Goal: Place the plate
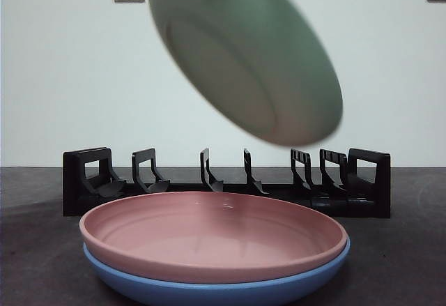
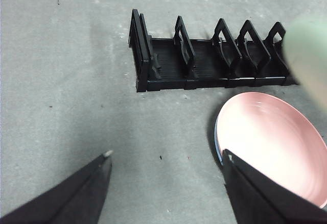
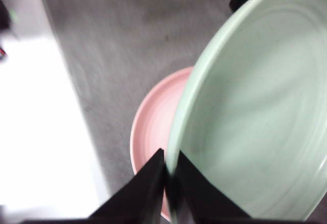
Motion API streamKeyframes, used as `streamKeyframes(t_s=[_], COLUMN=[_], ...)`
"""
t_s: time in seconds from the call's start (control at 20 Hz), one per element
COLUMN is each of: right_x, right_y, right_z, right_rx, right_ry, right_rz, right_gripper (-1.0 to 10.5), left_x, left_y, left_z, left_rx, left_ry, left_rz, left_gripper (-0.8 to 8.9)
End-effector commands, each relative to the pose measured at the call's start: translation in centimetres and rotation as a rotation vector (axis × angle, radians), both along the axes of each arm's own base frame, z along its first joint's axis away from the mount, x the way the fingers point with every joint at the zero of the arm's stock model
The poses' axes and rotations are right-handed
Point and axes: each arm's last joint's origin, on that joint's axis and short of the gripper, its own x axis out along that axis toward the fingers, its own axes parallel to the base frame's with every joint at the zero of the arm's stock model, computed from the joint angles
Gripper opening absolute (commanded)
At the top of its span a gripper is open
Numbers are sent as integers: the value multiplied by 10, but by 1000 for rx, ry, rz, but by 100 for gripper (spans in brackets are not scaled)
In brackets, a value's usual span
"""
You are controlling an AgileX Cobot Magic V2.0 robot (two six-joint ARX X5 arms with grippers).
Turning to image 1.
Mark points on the green plate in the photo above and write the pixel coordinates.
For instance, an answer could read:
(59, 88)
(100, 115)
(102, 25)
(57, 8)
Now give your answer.
(244, 62)

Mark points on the pink plate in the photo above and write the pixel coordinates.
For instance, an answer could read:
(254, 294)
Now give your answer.
(209, 236)

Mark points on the blue plate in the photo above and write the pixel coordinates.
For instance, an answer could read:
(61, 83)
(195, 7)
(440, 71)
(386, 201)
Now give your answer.
(209, 295)

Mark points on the black plastic dish rack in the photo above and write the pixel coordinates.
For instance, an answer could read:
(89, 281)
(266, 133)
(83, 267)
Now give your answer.
(381, 180)

